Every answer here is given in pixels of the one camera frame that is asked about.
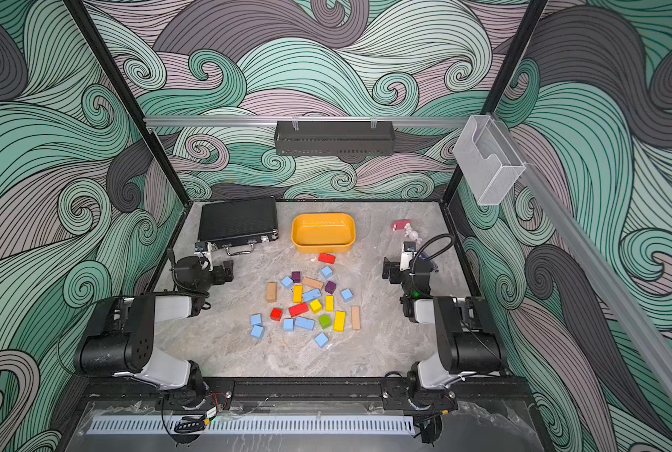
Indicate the wooden block left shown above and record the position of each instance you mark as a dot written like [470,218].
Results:
[271,292]

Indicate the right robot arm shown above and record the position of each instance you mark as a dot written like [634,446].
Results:
[464,350]

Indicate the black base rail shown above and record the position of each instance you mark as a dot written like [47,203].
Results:
[391,393]

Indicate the purple cube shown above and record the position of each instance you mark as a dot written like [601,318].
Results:
[330,287]
[296,276]

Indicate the purple cube right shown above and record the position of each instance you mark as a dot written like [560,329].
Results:
[330,287]

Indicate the yellow long block left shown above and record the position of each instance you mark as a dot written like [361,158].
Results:
[297,293]

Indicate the red cube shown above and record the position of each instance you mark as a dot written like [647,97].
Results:
[276,314]

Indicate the small pink white toy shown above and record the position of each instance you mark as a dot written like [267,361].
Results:
[405,227]

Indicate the black briefcase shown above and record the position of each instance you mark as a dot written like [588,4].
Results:
[237,226]

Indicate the wooden block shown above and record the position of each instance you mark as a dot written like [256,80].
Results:
[271,292]
[356,318]

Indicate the blue cube bottom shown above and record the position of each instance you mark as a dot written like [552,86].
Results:
[321,340]

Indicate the purple cube left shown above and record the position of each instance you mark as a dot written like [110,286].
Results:
[296,276]

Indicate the blue long block lower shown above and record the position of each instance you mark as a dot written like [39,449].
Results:
[304,323]

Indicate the red block near bin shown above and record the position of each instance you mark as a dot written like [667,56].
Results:
[327,258]

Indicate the wooden block angled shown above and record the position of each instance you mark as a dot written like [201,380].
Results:
[313,283]

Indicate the yellow long block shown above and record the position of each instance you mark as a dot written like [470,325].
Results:
[339,322]
[297,293]

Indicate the blue long block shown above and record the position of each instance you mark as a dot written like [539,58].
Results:
[304,323]
[311,295]

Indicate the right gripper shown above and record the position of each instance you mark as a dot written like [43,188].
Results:
[392,270]

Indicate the aluminium wall rail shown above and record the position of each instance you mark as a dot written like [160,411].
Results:
[271,121]

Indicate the yellow cube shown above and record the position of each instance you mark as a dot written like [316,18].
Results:
[316,306]

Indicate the black wall shelf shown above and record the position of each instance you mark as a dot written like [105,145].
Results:
[341,139]

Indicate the white slotted cable duct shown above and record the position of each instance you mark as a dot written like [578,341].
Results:
[258,425]

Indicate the green cube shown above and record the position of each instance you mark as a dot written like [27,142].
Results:
[325,321]

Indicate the wooden block right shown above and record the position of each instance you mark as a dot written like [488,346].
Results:
[356,318]

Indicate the yellow plastic bin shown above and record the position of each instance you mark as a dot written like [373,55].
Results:
[324,233]

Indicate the yellow long block right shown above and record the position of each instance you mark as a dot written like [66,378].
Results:
[339,322]

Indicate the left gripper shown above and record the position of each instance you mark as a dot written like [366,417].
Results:
[220,272]

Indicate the red long block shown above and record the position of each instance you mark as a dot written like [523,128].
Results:
[299,309]

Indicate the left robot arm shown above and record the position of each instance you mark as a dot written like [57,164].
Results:
[118,341]

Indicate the clear acrylic holder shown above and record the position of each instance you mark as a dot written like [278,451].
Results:
[488,156]

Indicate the blue long block centre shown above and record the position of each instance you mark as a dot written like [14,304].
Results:
[311,295]

